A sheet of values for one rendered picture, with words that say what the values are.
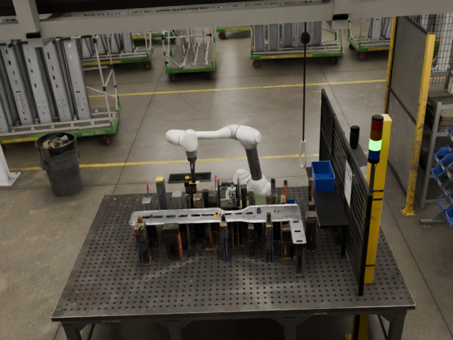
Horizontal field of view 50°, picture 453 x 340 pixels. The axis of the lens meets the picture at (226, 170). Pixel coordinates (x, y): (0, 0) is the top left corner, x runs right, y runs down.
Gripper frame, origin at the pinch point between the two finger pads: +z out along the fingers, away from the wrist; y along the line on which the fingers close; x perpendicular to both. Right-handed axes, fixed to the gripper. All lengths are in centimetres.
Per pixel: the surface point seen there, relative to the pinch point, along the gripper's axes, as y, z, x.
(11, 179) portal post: -238, 129, -275
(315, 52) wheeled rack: -655, 86, 204
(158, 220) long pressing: 17.0, 28.6, -29.1
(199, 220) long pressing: 18.8, 27.9, 3.5
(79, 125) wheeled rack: -349, 99, -205
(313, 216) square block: 30, 20, 92
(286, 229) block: 34, 29, 71
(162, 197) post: -19.5, 29.9, -30.3
